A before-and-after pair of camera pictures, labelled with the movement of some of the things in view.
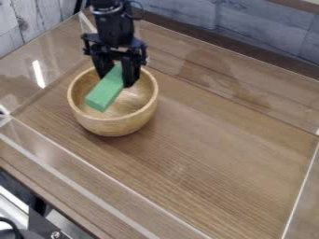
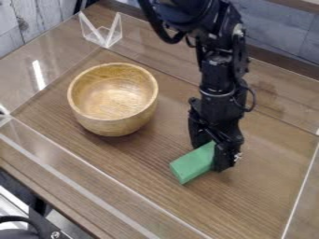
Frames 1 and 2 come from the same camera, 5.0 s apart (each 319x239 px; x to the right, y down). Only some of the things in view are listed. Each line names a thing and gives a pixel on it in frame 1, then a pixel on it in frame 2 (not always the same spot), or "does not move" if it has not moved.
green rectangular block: [105, 91] → [195, 164]
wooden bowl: [127, 111] does not move
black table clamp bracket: [41, 228] does not move
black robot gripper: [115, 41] → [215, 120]
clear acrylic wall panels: [203, 148] does not move
